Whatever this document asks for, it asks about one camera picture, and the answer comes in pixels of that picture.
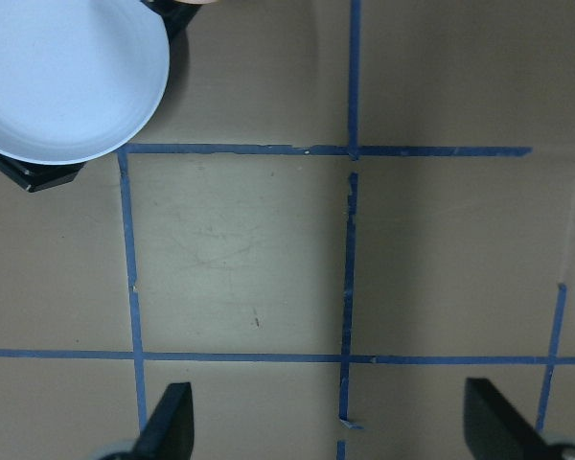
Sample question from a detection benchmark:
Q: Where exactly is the black dish rack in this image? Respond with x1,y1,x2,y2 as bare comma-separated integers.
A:
0,0,207,194

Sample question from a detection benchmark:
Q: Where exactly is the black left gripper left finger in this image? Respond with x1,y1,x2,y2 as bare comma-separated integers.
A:
130,382,194,460

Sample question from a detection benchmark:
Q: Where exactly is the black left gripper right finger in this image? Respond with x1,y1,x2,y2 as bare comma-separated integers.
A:
463,378,575,460

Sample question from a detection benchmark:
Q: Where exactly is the light blue plate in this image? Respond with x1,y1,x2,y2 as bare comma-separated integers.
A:
0,0,172,167

